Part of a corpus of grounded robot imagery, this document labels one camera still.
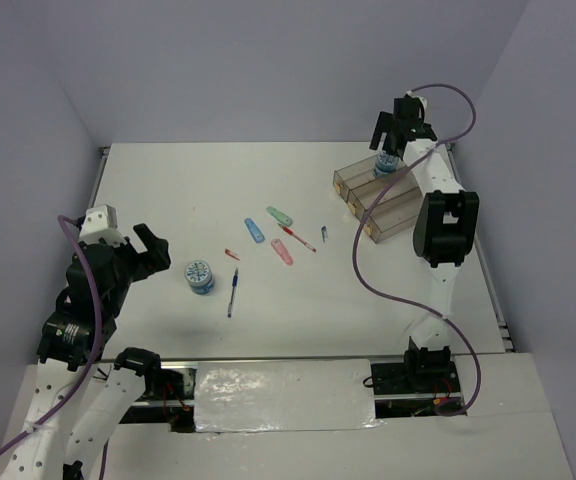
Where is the blue round jar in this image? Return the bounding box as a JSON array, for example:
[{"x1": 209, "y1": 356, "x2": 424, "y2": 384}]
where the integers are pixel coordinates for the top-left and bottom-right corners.
[
  {"x1": 373, "y1": 151, "x2": 400, "y2": 178},
  {"x1": 184, "y1": 260, "x2": 215, "y2": 295}
]

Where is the red pen cap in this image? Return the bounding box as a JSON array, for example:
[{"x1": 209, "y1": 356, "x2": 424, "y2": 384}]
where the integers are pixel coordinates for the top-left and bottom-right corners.
[{"x1": 224, "y1": 249, "x2": 240, "y2": 261}]

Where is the blue pen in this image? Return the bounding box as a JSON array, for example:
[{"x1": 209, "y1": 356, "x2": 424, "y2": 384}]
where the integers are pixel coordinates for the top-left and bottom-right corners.
[{"x1": 227, "y1": 268, "x2": 239, "y2": 318}]

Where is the red pen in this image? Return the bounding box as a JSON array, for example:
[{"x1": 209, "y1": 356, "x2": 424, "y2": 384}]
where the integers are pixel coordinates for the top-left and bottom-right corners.
[{"x1": 278, "y1": 224, "x2": 317, "y2": 253}]

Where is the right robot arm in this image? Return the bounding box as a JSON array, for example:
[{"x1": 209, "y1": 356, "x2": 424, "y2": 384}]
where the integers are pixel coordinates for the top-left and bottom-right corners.
[{"x1": 370, "y1": 93, "x2": 479, "y2": 392}]

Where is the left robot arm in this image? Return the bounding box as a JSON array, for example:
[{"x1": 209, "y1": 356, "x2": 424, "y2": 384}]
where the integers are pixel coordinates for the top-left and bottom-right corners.
[{"x1": 2, "y1": 218, "x2": 171, "y2": 479}]

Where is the back transparent brown tray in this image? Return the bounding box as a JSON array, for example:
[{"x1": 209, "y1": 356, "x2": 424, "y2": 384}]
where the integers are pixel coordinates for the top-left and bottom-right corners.
[{"x1": 333, "y1": 151, "x2": 404, "y2": 199}]

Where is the blue correction tape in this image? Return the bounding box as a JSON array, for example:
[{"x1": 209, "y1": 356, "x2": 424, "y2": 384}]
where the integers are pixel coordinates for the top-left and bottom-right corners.
[{"x1": 244, "y1": 218, "x2": 265, "y2": 244}]

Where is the pink correction tape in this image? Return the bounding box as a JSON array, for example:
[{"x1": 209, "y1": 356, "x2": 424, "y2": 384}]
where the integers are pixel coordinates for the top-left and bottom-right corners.
[{"x1": 271, "y1": 238, "x2": 294, "y2": 266}]

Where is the green correction tape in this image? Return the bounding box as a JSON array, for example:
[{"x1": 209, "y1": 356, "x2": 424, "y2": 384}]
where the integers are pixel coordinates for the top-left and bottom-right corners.
[{"x1": 266, "y1": 206, "x2": 293, "y2": 227}]

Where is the silver taped plate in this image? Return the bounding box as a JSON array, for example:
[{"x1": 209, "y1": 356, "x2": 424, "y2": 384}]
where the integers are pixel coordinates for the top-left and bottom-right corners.
[{"x1": 194, "y1": 359, "x2": 380, "y2": 433}]

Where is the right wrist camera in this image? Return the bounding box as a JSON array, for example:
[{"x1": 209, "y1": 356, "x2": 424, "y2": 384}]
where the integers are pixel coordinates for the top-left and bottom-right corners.
[{"x1": 406, "y1": 90, "x2": 428, "y2": 110}]

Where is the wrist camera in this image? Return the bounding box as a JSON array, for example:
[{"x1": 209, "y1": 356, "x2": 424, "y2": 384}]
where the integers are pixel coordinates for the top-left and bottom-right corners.
[
  {"x1": 406, "y1": 90, "x2": 428, "y2": 110},
  {"x1": 79, "y1": 204, "x2": 126, "y2": 248}
]

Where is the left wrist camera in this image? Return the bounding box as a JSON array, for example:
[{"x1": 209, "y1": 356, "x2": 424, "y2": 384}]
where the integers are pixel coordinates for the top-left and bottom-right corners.
[{"x1": 79, "y1": 204, "x2": 126, "y2": 248}]

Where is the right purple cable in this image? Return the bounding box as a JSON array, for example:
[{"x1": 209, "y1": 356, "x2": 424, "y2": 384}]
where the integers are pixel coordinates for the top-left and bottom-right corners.
[{"x1": 351, "y1": 82, "x2": 484, "y2": 417}]

